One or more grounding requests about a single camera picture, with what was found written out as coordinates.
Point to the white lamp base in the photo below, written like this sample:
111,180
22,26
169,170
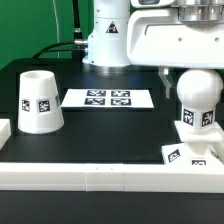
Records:
195,149

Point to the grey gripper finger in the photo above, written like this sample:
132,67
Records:
166,76

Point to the white lamp bulb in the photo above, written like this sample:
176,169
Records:
199,91

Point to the white front fence wall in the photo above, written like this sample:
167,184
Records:
110,177

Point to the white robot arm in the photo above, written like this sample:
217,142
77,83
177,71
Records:
107,43

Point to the white left fence block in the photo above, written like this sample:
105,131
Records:
5,131

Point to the white tag sheet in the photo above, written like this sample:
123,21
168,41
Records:
108,98

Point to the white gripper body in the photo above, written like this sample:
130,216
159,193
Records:
177,33

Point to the white lamp shade cone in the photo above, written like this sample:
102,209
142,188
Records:
39,109

